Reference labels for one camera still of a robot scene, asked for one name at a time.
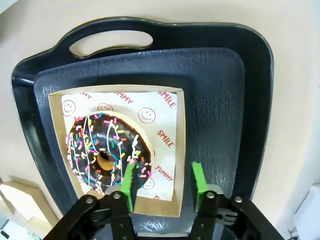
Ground white printed paper liner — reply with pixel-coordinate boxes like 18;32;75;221
61;90;179;202

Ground brown cardboard food box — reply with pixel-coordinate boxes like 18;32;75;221
47;84;186;218

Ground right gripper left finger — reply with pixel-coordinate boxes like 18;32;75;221
43;159;138;240

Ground black handled plastic tray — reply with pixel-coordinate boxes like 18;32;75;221
11;16;275;240

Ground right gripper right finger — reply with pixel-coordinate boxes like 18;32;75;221
191;161;278;240

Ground chocolate donut sprinkles white drizzle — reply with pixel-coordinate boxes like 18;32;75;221
65;111;155;196

